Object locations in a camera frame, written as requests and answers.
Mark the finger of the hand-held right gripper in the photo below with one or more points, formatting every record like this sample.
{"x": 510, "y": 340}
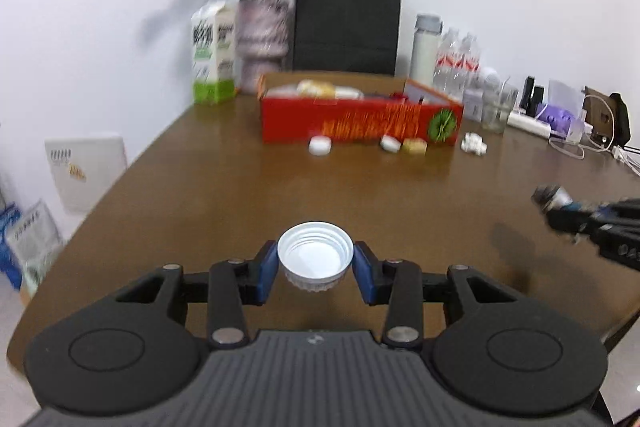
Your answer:
{"x": 620, "y": 208}
{"x": 567, "y": 222}

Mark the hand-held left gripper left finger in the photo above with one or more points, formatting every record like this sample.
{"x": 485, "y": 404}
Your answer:
{"x": 267, "y": 274}

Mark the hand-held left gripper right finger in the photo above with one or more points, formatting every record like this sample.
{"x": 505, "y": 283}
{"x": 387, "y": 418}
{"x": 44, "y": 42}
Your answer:
{"x": 365, "y": 277}

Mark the small silver object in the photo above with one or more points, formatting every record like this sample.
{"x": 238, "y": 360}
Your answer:
{"x": 552, "y": 197}

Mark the large white bottle cap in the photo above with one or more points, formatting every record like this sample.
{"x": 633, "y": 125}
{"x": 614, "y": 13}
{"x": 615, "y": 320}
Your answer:
{"x": 315, "y": 257}

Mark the red cardboard box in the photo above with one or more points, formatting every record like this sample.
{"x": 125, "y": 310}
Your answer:
{"x": 360, "y": 122}

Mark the yellow and white plush toy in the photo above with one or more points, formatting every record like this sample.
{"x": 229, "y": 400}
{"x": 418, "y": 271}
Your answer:
{"x": 316, "y": 88}

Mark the wooden desktop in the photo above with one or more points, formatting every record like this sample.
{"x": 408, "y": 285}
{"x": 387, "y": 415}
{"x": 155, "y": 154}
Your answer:
{"x": 200, "y": 207}

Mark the black case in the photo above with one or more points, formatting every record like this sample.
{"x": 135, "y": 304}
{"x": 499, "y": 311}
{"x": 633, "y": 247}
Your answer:
{"x": 621, "y": 119}

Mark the cardboard stand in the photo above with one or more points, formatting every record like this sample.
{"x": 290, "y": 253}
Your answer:
{"x": 597, "y": 117}

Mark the purple pouch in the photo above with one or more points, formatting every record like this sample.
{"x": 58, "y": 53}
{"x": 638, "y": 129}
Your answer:
{"x": 560, "y": 119}

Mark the white power strip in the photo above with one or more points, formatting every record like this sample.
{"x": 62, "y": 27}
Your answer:
{"x": 527, "y": 124}

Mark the small white figurine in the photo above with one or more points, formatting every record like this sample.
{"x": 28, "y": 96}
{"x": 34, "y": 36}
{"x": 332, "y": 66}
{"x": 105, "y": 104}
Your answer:
{"x": 474, "y": 143}

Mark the clear plastic sheet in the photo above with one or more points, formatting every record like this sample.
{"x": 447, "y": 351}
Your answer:
{"x": 565, "y": 92}

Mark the black bottles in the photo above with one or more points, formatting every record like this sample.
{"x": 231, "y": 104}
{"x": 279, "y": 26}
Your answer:
{"x": 531, "y": 97}

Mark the clear glass cup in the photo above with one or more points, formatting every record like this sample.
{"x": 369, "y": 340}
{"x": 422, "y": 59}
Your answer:
{"x": 497, "y": 112}

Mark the small white bottle cap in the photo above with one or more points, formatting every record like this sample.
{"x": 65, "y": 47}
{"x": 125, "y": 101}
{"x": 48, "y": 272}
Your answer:
{"x": 390, "y": 143}
{"x": 320, "y": 146}

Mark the beige block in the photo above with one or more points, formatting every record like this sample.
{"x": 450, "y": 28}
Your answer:
{"x": 415, "y": 146}

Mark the clear water bottle red label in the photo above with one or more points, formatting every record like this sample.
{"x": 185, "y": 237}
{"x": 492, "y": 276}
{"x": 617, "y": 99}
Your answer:
{"x": 447, "y": 67}
{"x": 470, "y": 62}

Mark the white panel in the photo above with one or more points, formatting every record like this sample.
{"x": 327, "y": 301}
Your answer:
{"x": 82, "y": 172}

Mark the white thermos bottle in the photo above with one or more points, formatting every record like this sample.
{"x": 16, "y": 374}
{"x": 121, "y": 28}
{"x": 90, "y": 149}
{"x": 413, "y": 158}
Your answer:
{"x": 425, "y": 52}

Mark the green and white milk carton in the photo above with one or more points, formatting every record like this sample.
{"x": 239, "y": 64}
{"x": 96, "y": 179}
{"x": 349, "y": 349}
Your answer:
{"x": 214, "y": 57}

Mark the purple marbled ceramic vase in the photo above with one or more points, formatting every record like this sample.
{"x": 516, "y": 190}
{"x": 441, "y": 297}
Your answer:
{"x": 262, "y": 47}

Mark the blue and white packets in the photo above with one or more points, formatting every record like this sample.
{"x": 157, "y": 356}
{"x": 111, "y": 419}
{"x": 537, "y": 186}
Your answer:
{"x": 27, "y": 247}

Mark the black paper bag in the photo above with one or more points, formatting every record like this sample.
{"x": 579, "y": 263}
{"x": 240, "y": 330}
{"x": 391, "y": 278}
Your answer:
{"x": 347, "y": 27}

